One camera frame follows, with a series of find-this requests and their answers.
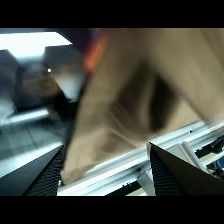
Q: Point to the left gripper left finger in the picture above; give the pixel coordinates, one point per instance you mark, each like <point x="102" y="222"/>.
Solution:
<point x="31" y="178"/>

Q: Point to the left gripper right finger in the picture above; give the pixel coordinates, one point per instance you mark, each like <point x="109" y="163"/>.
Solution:
<point x="180" y="176"/>

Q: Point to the brown shirt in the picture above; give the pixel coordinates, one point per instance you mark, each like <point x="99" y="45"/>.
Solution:
<point x="133" y="90"/>

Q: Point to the silver frame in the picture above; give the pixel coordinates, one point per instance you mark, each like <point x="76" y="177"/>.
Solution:
<point x="123" y="170"/>

